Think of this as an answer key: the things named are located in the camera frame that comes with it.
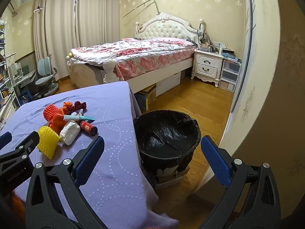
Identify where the grey study desk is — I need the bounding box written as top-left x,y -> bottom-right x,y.
14,70 -> 38,101

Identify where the dark red cloth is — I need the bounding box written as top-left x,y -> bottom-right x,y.
73,101 -> 87,111

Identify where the white bookshelf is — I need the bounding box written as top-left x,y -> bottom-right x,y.
0,17 -> 18,124

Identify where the pink floral blanket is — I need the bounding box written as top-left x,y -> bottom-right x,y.
69,38 -> 196,81

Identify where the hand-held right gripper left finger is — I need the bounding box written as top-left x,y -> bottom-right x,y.
25,136 -> 112,229

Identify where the white and teal tube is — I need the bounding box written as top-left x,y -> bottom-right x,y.
63,114 -> 95,122

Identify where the patterned sliding door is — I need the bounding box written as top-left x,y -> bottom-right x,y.
194,0 -> 305,210

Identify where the white air conditioner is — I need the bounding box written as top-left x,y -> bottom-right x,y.
10,0 -> 22,13

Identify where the trash bin with black bag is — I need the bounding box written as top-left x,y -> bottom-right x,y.
133,110 -> 202,176

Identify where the cluster of small bottles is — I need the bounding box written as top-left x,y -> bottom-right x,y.
199,39 -> 226,53

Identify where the white storage box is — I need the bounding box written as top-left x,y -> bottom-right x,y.
156,73 -> 181,97

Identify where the brown cardboard box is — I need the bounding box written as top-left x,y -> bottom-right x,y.
135,83 -> 157,112

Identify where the metal mosquito net pole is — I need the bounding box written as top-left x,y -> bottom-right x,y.
122,0 -> 160,19

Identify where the orange foam fruit net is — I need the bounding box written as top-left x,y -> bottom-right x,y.
43,104 -> 60,123

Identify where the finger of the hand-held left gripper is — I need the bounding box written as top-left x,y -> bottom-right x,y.
0,132 -> 13,150
0,131 -> 40,164

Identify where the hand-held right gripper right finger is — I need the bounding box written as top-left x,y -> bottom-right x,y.
198,135 -> 282,229

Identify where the purple dotted tablecloth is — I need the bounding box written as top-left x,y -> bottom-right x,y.
0,81 -> 179,229

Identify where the blue bag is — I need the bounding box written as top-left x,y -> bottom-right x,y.
20,93 -> 36,106

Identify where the white paper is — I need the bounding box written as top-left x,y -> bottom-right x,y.
59,120 -> 81,146

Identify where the light blue desk chair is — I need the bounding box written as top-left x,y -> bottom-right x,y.
35,56 -> 59,96

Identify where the clear plastic drawer unit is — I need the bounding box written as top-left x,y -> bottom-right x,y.
218,58 -> 241,92

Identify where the beige curtain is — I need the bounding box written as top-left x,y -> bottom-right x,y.
33,0 -> 78,81
77,0 -> 122,53

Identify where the white nightstand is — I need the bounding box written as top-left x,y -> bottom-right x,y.
191,50 -> 224,87

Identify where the white cabinet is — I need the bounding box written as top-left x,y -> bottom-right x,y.
0,98 -> 17,127

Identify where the yellow foam fruit net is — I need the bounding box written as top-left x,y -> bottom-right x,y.
37,125 -> 60,160

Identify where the stack of books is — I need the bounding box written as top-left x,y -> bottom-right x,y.
223,49 -> 242,64

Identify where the bottle with black cap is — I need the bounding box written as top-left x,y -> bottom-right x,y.
80,121 -> 99,135

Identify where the pink pillow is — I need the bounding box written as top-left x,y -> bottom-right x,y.
152,38 -> 193,47

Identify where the white bed with tufted headboard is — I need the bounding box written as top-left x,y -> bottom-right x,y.
68,13 -> 199,96

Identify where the orange paper sheet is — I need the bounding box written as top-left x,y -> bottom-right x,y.
48,112 -> 67,134

